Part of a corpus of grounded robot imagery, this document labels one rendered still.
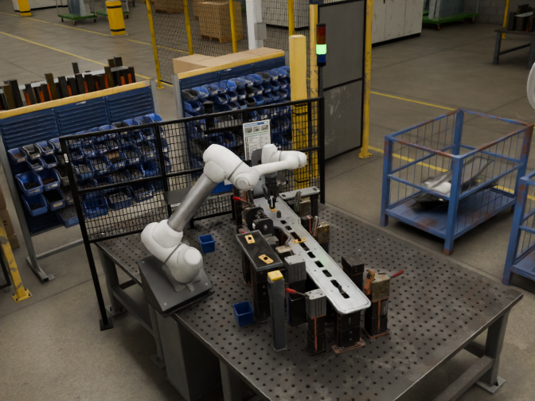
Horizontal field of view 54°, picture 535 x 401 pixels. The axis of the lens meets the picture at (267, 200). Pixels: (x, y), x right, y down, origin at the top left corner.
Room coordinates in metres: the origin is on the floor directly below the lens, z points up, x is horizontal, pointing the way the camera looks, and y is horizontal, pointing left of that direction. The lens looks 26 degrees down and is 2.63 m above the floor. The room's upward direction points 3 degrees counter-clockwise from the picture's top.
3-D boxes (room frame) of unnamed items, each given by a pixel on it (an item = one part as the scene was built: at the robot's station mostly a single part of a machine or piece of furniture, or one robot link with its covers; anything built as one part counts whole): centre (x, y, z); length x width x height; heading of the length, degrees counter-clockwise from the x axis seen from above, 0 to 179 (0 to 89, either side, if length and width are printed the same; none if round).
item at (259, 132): (3.72, 0.05, 1.30); 0.23 x 0.02 x 0.31; 109
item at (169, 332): (2.66, 0.55, 0.33); 0.31 x 0.31 x 0.66; 38
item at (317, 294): (2.11, -0.21, 0.88); 0.11 x 0.10 x 0.36; 109
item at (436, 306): (2.99, -0.04, 0.68); 2.56 x 1.61 x 0.04; 38
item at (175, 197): (3.51, 0.30, 1.01); 0.90 x 0.22 x 0.03; 109
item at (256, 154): (3.42, 0.04, 1.17); 0.12 x 0.01 x 0.34; 109
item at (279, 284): (2.15, -0.02, 0.92); 0.08 x 0.08 x 0.44; 19
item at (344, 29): (6.18, -0.95, 1.00); 1.04 x 0.14 x 2.00; 128
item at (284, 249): (2.52, -0.08, 0.89); 0.13 x 0.11 x 0.38; 109
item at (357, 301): (2.70, -0.19, 1.00); 1.38 x 0.22 x 0.02; 19
